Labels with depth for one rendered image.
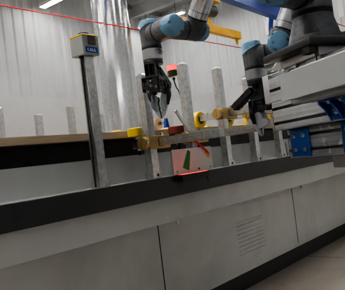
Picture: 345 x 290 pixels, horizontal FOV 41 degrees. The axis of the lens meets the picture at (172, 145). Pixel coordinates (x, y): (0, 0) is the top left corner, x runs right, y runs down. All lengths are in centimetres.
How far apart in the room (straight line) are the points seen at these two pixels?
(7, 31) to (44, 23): 99
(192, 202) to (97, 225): 51
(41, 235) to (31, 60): 902
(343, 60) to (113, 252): 121
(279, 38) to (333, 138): 47
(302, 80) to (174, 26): 61
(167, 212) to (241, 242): 83
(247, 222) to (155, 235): 74
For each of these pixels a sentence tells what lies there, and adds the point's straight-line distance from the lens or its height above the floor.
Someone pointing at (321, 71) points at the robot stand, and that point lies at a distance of 110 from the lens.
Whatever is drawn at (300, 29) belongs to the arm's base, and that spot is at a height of 108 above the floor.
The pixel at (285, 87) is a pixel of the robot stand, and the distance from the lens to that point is 121.
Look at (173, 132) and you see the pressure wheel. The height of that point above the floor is 88.
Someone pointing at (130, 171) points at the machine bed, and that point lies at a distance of 195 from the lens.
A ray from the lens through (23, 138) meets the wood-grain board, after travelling 160.
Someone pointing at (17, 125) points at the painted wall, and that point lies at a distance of 985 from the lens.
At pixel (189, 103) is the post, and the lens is 194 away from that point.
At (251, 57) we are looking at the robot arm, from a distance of 178.
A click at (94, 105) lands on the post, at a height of 98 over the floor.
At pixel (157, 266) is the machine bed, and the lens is 206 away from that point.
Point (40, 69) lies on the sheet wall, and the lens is 1043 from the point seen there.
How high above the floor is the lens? 77
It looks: 2 degrees up
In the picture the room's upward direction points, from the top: 7 degrees counter-clockwise
